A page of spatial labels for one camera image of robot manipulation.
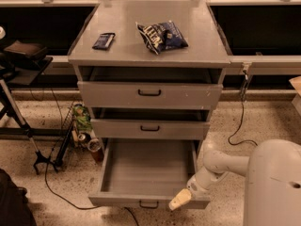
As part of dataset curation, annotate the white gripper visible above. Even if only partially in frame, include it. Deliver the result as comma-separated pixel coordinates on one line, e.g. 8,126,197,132
168,176,208,211

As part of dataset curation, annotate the grey bottom drawer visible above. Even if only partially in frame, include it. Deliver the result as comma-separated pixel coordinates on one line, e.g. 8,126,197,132
89,138,198,209

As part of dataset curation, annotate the grey drawer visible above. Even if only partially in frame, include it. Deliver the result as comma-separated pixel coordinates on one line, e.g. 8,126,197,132
78,67,222,110
89,138,198,209
91,108,210,140

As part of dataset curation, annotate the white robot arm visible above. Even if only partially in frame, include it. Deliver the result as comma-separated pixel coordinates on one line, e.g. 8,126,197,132
169,139,301,226

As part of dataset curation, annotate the grey middle drawer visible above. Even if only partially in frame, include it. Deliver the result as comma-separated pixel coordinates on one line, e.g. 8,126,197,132
91,108,210,140

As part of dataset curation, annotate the grey drawer cabinet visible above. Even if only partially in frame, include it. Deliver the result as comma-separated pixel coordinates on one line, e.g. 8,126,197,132
67,0,231,149

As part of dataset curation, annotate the grey top drawer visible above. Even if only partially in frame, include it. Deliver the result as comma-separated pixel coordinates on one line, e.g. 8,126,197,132
78,67,222,110

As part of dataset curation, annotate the brown glass bottle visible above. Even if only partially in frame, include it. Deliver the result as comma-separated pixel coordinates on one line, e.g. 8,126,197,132
87,138,103,162

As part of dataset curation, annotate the metal can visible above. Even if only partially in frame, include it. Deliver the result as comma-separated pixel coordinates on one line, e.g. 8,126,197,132
78,134,88,143

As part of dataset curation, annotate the green snack bag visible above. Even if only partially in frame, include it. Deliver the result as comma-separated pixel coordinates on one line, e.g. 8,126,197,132
72,104,92,132

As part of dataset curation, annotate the blue chip bag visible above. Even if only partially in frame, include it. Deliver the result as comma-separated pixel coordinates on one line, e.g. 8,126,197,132
136,21,188,55

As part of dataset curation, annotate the dark object bottom left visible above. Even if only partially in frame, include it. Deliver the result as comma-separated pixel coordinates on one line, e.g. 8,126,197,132
0,169,37,226

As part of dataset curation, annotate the small dark blue packet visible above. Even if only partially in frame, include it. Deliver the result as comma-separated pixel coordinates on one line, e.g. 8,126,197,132
92,33,116,50

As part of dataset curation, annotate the black tripod stand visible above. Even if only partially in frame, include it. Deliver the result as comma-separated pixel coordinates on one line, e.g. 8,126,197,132
0,25,59,175

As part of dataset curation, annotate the wire basket rack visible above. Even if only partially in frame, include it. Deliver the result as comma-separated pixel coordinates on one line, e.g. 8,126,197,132
55,102,75,167

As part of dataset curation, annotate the black power cable right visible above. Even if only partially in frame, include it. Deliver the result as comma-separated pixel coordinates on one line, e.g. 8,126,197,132
227,67,259,147

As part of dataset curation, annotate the black floor cable left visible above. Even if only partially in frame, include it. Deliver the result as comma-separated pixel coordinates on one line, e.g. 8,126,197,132
28,85,140,226

